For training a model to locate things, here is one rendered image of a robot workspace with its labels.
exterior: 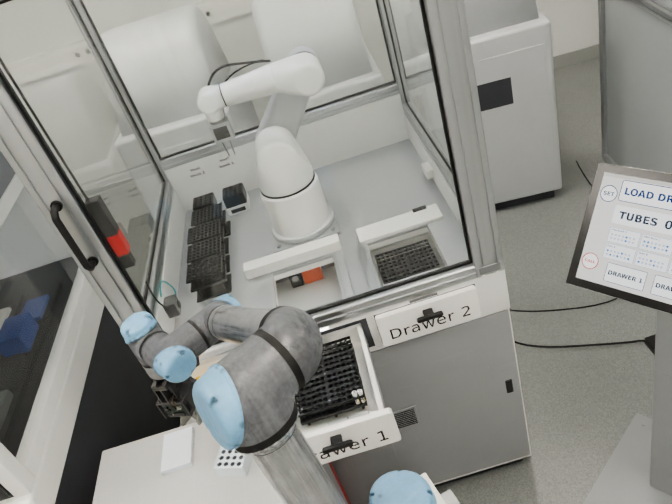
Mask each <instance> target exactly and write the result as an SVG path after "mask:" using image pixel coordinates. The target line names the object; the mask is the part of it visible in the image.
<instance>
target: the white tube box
mask: <svg viewBox="0 0 672 504"><path fill-rule="evenodd" d="M251 460H252V456H251V455H244V454H241V453H239V452H237V451H236V450H235V449H233V450H231V451H229V450H226V449H224V448H223V447H222V446H220V449H219V452H218V455H217V458H216V461H215V464H214V467H213V469H214V471H215V472H216V474H217V475H218V476H247V474H248V470H249V467H250V464H251Z"/></svg>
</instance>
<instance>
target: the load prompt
mask: <svg viewBox="0 0 672 504"><path fill-rule="evenodd" d="M617 201H622V202H627V203H632V204H638V205H643V206H648V207H653V208H658V209H664V210H669V211H672V188H671V187H665V186H659V185H653V184H648V183H642V182H636V181H630V180H624V179H623V182H622V186H621V189H620V193H619V196H618V200H617Z"/></svg>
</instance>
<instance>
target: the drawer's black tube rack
mask: <svg viewBox="0 0 672 504"><path fill-rule="evenodd" d="M347 339H349V340H348V341H346V340H347ZM343 340H344V342H342V341H343ZM337 342H340V343H339V344H336V343H337ZM349 343H350V344H349ZM332 344H335V345H332ZM328 345H330V346H329V347H327V346H328ZM343 345H344V346H343ZM339 346H340V347H339ZM323 347H325V348H323V352H322V358H321V362H320V364H319V367H318V369H317V371H316V373H315V374H314V376H313V377H312V378H311V380H310V381H309V382H308V383H307V384H306V385H304V386H303V387H302V388H301V389H300V390H299V391H298V392H297V393H296V394H295V403H296V405H297V407H299V409H298V410H300V409H301V410H303V409H304V408H307V407H310V406H313V405H316V404H320V403H323V402H326V401H331V400H333V399H336V398H339V397H342V396H345V395H349V394H352V391H354V390H355V391H356V392H357V390H358V389H362V390H363V392H364V388H363V384H362V379H361V375H360V371H359V367H358V363H357V359H356V355H355V351H354V347H353V344H352V343H351V339H350V336H348V337H344V338H341V339H338V340H335V341H332V342H328V343H325V344H323ZM333 348H335V349H333ZM324 351H325V352H324ZM357 393H358V392H357ZM364 396H365V392H364ZM296 397H297V398H296ZM359 400H360V404H356V402H355V400H354V401H351V402H347V403H344V404H341V405H338V406H334V407H331V408H328V409H325V410H322V411H318V412H315V413H312V414H309V415H306V416H302V417H300V422H301V425H302V426H303V425H306V424H308V426H310V425H311V423H313V422H316V421H319V420H322V419H326V418H329V417H332V416H335V417H338V414H342V413H345V412H348V411H351V410H355V409H358V408H361V407H362V409H364V408H365V406H368V404H367V400H366V396H365V400H366V401H365V402H364V403H362V401H361V399H359ZM297 402H298V404H297Z"/></svg>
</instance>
